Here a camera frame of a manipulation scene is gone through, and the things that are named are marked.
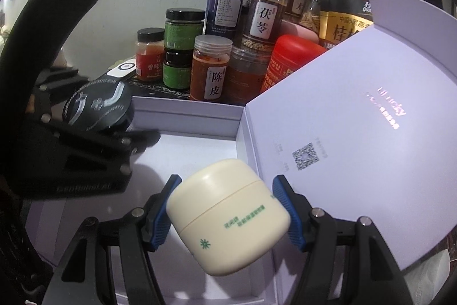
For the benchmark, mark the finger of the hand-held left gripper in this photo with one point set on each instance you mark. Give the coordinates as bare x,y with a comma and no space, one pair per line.
50,94
107,144

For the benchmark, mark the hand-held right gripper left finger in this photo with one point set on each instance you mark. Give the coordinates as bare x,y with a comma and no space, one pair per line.
162,219

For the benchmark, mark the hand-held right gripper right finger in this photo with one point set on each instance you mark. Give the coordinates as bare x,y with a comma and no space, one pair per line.
291,215

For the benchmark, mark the black round compact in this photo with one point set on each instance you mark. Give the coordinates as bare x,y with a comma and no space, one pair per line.
98,105

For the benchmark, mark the cream white cosmetic jar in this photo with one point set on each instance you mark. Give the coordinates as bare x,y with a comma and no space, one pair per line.
228,215

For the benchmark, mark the lavender gift box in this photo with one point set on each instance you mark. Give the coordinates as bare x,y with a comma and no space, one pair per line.
350,105

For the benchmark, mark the red label spice jar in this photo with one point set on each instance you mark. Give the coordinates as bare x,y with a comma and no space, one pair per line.
150,58

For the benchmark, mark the green label black lid jar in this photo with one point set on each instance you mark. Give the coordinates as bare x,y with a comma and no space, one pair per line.
176,71
184,30

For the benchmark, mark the orange peel clear jar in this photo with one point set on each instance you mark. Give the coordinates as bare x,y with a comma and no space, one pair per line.
210,72

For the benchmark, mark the clear jar of brown contents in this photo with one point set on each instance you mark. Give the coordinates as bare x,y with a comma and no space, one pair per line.
248,76

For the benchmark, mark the red tin canister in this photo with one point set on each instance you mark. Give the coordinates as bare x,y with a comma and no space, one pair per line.
289,62

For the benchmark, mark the dark blue contents clear jar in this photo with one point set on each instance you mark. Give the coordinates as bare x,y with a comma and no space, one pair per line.
225,5

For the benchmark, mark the pink rounded lid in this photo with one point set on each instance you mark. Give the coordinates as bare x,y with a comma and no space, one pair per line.
298,31

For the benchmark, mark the white label brown contents jar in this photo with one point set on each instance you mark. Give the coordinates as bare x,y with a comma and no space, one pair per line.
266,15

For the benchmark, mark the clear packet of yellow strips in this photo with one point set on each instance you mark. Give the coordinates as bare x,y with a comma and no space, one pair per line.
312,12

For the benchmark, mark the black and gold food bag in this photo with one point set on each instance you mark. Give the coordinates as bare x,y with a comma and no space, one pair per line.
350,8

